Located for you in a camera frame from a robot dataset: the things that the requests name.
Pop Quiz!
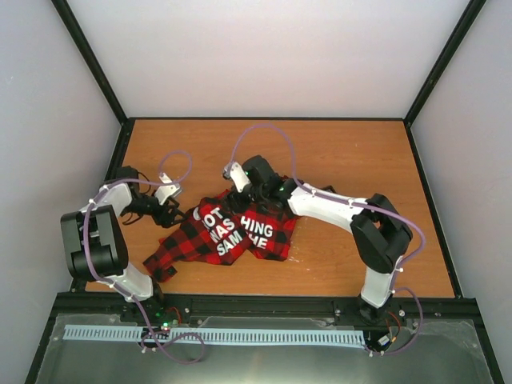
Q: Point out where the light blue slotted cable duct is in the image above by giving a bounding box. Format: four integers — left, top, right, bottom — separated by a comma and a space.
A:
62, 325, 365, 348

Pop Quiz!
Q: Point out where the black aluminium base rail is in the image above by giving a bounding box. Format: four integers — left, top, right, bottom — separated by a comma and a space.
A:
50, 292, 481, 327

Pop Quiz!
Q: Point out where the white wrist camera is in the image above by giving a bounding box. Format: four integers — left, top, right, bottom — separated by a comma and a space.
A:
154, 172, 182, 206
222, 162, 251, 194

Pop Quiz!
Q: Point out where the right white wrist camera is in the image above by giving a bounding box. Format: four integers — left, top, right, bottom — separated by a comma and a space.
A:
222, 162, 251, 194

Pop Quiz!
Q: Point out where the left black frame post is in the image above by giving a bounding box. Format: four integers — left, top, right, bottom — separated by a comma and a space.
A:
50, 0, 129, 121

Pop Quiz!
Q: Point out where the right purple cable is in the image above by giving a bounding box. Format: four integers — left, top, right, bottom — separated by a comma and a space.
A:
230, 123, 426, 358

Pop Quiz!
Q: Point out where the right black frame post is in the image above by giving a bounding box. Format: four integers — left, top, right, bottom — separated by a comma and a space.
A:
403, 0, 487, 121

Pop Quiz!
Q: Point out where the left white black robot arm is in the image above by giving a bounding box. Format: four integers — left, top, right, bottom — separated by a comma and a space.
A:
60, 166, 185, 322

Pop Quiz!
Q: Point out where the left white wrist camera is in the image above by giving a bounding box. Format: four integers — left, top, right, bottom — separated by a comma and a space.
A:
154, 172, 182, 206

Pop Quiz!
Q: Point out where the black frame post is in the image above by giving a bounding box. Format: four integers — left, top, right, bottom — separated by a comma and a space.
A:
50, 0, 129, 121
403, 0, 487, 121

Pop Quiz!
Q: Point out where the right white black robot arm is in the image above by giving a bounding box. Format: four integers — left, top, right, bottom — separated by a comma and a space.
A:
222, 155, 413, 324

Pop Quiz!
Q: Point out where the red black plaid shirt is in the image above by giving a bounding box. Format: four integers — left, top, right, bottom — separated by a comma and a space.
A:
143, 191, 298, 282

